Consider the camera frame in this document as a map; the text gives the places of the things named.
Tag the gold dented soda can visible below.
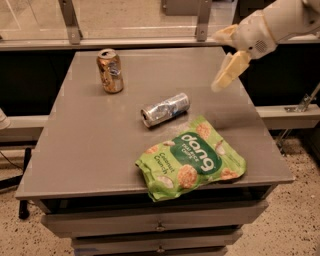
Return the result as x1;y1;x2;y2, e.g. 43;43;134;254
97;48;124;93

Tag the horizontal metal rail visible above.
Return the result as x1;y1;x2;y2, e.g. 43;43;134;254
0;33;320;52

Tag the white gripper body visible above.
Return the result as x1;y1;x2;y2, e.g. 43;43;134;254
232;10;277;59

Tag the silver blue redbull can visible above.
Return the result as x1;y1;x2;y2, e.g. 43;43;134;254
140;93;190;128

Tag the metal railing post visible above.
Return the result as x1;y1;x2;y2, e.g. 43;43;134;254
58;0;82;45
195;0;212;42

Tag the upper grey drawer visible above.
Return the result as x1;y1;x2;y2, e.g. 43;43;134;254
41;200;268;237

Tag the black stand leg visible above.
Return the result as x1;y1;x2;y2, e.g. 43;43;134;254
0;147;33;220

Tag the right metal railing post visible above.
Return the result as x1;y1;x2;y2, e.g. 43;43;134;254
195;0;212;42

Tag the grey drawer cabinet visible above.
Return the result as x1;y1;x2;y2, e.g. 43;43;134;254
15;46;296;256

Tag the left metal railing post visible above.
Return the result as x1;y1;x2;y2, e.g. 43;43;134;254
58;0;82;45

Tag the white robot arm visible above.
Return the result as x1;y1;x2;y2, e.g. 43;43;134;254
211;0;320;92

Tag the green dang chips bag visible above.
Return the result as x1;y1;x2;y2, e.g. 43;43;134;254
135;116;247;202

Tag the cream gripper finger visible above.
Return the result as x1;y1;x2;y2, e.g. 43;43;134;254
212;24;238;45
211;51;251;92

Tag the metal bracket right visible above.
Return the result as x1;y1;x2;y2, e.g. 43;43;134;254
285;83;320;113

